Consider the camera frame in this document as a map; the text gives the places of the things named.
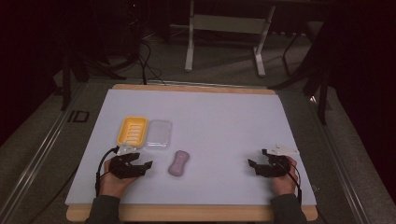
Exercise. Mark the black metal stand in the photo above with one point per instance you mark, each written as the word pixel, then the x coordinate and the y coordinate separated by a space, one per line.
pixel 67 81
pixel 322 93

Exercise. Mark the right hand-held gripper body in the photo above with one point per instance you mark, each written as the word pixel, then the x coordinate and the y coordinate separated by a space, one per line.
pixel 274 166

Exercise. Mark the person's left hand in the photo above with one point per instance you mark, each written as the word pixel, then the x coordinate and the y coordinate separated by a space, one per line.
pixel 112 184

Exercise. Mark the metal floor rail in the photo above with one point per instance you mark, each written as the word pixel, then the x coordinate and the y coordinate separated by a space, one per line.
pixel 34 158
pixel 337 161

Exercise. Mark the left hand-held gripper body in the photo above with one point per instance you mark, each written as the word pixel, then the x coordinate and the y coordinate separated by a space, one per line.
pixel 124 169

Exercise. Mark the clear plastic lid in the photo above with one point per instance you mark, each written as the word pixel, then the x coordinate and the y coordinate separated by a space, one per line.
pixel 158 134

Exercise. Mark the white metal stand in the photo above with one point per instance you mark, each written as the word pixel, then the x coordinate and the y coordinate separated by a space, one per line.
pixel 227 25

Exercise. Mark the wooden table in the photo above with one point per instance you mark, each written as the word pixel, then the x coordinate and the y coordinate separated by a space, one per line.
pixel 193 213

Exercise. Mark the white table mat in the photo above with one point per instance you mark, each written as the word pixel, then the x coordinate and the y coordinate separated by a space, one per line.
pixel 218 130

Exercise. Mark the person's right hand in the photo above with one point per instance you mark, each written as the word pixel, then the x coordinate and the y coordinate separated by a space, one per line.
pixel 285 184

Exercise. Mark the yellow soap dish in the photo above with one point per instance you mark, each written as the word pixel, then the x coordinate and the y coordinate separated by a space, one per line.
pixel 132 131

